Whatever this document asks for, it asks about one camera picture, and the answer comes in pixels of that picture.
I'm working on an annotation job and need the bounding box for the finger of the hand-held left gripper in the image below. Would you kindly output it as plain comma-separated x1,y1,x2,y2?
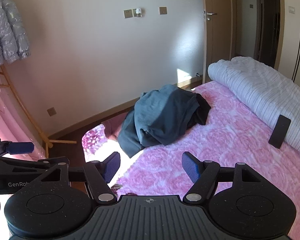
0,156,69,173
0,139,35,157

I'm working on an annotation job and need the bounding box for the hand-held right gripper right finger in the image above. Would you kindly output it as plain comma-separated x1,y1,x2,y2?
181,151,263,203

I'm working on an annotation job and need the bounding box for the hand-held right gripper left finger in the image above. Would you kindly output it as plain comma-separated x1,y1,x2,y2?
41,152,121,203

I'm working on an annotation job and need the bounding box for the dark teal sweatshirt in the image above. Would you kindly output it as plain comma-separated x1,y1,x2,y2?
117,84,198,158

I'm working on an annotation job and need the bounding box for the wooden coat rack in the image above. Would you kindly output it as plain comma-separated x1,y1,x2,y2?
0,65,77,159

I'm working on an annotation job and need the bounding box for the pink rose blanket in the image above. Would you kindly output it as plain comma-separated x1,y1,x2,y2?
81,81,300,198

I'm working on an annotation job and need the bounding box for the black garment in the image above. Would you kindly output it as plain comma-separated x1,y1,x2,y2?
187,93,212,126

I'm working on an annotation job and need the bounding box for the black phone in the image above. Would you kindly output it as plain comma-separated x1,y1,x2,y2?
268,114,292,149

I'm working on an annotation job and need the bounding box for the grey striped pillow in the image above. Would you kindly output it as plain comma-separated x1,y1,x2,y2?
207,56,300,162

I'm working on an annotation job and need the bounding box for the silver puffer jacket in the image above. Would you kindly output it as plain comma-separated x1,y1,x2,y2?
0,0,32,70

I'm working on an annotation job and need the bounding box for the brown wooden door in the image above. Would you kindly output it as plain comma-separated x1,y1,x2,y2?
202,0,237,86

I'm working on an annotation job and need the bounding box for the white wardrobe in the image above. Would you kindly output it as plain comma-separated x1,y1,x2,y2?
275,0,300,88

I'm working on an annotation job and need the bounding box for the metal door handle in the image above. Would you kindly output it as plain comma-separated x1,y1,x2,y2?
204,10,218,21

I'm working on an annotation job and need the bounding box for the dark door frame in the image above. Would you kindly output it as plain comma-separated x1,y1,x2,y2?
255,0,283,68

